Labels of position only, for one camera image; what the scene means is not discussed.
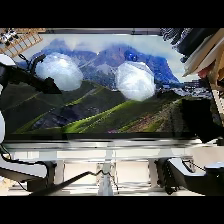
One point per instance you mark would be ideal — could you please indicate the black garment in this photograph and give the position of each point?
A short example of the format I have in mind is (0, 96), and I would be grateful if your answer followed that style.
(201, 120)

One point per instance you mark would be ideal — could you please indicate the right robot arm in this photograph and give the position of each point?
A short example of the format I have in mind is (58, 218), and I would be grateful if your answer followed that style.
(193, 176)

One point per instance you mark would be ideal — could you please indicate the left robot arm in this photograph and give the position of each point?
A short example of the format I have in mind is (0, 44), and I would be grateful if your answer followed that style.
(23, 76)

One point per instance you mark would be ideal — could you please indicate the heap of clothes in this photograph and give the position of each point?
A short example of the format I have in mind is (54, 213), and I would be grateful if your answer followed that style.
(193, 43)

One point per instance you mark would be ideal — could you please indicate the wooden rack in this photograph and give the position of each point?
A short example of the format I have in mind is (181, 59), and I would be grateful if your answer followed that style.
(20, 41)

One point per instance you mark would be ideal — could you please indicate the silver frame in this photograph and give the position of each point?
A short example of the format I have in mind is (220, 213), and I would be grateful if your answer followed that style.
(106, 145)

